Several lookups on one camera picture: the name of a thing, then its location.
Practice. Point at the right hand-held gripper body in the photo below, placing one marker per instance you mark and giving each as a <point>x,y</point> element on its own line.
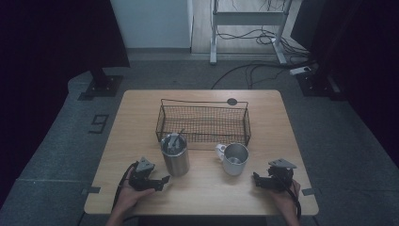
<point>279,177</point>

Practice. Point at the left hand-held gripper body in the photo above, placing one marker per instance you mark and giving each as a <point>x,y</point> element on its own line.
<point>141,180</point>

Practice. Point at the stainless steel tumbler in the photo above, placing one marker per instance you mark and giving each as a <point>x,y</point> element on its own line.
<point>177,163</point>

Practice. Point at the white mug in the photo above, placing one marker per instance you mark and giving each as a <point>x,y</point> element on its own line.
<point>233,168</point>

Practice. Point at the person's left hand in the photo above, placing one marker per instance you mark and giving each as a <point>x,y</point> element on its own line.
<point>131,196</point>

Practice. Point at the person's right hand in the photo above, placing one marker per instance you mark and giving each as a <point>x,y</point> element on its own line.
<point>284,201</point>

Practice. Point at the grey tape strip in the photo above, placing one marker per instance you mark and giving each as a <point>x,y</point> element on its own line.
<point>91,190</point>
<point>308,191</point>

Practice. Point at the black round table grommet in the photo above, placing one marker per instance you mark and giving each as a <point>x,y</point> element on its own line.
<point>232,101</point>

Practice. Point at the black stand base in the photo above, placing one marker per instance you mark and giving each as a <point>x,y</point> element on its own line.
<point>316,84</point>
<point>103,84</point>

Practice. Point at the white power strip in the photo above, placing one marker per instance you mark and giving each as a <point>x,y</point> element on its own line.
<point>299,70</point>

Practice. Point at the dark curtain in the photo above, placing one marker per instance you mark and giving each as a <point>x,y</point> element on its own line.
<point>47,37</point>
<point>360,47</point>

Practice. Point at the white metal desk frame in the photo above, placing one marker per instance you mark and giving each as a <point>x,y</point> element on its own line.
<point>247,18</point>

